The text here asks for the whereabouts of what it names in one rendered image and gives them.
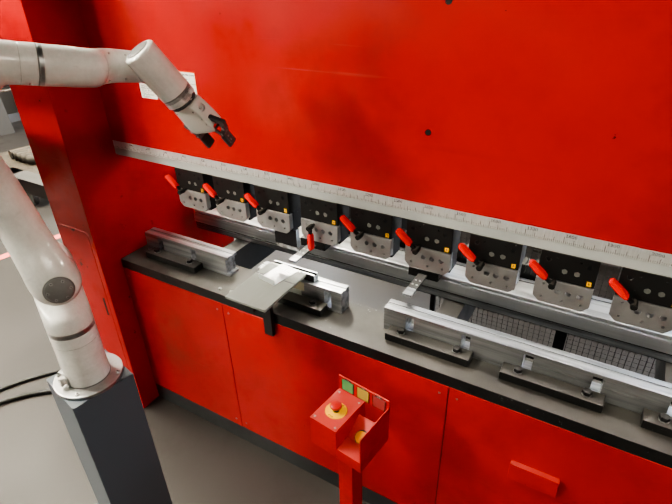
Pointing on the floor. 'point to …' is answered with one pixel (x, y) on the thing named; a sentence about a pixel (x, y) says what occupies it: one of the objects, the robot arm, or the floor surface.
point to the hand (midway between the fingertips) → (220, 141)
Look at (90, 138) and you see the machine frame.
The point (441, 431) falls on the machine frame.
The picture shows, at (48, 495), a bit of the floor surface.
